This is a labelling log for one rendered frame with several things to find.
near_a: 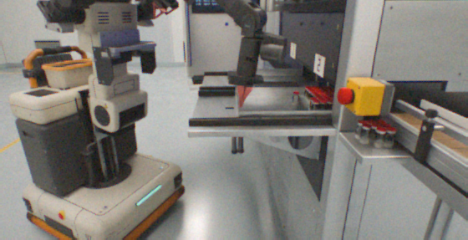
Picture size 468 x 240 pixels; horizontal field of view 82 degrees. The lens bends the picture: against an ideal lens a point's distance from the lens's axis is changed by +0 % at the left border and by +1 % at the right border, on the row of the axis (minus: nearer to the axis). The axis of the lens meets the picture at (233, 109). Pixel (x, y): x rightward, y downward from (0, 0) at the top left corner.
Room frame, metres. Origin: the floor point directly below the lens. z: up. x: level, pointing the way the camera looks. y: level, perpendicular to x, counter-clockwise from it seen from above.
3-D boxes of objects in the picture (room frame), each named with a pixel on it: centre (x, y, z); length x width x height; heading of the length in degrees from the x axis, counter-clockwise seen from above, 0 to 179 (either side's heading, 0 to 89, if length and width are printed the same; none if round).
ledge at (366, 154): (0.58, -0.35, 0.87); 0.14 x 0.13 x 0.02; 92
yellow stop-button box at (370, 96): (0.60, -0.31, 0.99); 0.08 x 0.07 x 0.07; 92
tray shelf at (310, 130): (1.01, -0.11, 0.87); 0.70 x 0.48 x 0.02; 2
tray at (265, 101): (0.84, -0.18, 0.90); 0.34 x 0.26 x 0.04; 92
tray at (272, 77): (1.18, -0.17, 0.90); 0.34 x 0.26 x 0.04; 92
